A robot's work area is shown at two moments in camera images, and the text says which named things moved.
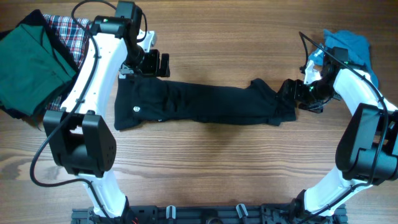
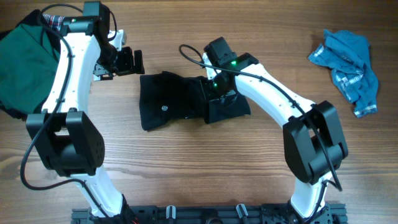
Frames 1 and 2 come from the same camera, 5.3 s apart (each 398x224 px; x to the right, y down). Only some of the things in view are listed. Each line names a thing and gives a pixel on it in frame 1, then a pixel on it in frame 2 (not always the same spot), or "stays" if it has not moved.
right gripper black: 286,88 → 229,93
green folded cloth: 32,70 stays
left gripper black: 152,68 → 126,68
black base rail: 219,214 stays
